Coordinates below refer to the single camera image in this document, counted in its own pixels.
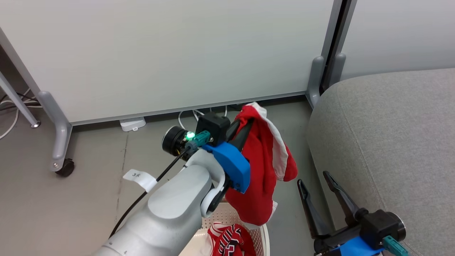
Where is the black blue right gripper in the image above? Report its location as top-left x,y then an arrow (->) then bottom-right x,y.
297,171 -> 387,256

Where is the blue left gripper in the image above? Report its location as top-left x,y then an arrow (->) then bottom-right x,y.
202,118 -> 255,194

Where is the red garment with white trim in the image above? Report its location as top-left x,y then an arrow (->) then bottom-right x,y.
225,102 -> 298,226

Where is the red garment with black print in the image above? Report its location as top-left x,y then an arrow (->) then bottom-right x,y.
207,222 -> 257,256

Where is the cream perforated laundry basket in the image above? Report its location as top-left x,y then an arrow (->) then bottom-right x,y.
178,201 -> 271,256

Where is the grey fabric sofa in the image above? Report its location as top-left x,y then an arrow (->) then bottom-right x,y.
306,68 -> 455,256

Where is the white rolling partition panel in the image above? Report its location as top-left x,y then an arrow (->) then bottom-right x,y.
0,0 -> 344,177

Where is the small white plug adapter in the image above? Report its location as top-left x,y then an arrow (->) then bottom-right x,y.
119,117 -> 147,132

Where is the teal camera cable connector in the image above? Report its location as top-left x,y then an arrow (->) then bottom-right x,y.
185,130 -> 212,151
383,236 -> 409,256

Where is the white looped cable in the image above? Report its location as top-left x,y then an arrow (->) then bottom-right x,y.
177,106 -> 228,130

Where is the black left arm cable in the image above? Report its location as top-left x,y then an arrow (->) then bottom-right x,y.
108,148 -> 192,239

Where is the white paper cable label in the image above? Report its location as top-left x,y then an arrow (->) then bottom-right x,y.
123,169 -> 157,192

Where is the white partition panel with bracket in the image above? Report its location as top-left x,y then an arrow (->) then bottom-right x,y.
329,0 -> 455,89

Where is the black floor cable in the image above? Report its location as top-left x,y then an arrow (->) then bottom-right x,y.
0,92 -> 37,108

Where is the white floor cable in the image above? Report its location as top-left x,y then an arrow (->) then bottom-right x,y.
0,100 -> 41,140

